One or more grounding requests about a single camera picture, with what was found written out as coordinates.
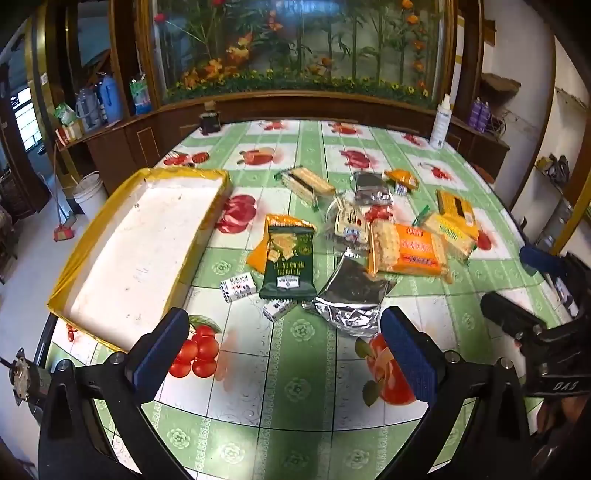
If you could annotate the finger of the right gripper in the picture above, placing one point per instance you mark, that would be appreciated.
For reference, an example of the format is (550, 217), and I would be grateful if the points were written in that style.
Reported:
(535, 260)
(513, 319)

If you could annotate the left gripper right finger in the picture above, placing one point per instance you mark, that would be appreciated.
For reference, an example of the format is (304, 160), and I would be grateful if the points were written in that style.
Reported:
(417, 355)

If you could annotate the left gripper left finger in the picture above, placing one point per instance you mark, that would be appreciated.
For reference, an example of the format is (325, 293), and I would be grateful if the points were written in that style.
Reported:
(149, 360)

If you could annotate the yellow-green cracker pack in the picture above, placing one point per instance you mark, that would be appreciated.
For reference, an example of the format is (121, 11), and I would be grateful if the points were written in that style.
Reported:
(458, 243)

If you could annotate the yellow packet black stripe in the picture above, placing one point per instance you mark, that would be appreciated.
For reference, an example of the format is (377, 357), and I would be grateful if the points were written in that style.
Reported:
(459, 211)

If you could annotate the large silver foil bag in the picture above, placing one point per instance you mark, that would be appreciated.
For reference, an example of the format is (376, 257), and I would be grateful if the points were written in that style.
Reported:
(351, 299)

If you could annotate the white milk candy box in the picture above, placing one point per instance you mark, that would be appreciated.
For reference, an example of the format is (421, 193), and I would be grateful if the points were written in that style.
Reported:
(237, 287)

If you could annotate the orange cracker pack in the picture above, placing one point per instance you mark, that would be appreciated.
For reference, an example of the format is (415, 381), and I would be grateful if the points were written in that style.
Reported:
(408, 250)

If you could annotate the small orange snack packet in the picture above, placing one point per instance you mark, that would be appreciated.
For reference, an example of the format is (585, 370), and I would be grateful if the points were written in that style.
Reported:
(402, 181)

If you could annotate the clear bag beige label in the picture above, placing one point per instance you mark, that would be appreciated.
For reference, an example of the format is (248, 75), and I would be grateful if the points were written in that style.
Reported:
(346, 226)

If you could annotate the dark green cracker bag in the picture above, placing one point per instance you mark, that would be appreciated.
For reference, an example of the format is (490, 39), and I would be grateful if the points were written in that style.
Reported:
(289, 273)

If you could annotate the large orange snack bag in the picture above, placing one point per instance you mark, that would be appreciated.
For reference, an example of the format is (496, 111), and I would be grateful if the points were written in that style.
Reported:
(257, 259)

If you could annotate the sandwich cracker pack green ends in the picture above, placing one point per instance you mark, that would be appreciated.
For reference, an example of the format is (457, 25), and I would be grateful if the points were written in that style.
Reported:
(307, 185)

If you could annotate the yellow-rimmed white tray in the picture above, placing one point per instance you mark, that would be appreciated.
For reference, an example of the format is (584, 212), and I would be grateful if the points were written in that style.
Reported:
(138, 255)

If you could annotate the purple bottles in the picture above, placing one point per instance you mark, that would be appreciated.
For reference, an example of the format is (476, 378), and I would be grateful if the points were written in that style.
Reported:
(480, 115)

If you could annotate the white spray bottle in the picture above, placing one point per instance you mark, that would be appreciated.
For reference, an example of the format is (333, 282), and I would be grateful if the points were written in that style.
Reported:
(441, 123)

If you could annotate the white plastic bucket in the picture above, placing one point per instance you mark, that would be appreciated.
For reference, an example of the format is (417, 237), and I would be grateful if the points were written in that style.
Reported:
(90, 194)

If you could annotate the small silver foil bag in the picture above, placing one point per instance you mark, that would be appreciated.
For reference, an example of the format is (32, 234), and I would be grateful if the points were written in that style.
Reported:
(371, 190)

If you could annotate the dark glass jar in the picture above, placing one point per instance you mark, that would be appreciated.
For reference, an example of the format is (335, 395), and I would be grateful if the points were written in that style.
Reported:
(209, 119)

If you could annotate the grey water jug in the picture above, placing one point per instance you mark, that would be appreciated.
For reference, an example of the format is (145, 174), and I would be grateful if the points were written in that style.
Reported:
(87, 110)

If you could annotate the blue thermos jug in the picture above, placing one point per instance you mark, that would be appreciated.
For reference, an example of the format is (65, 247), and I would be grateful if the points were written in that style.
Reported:
(110, 98)

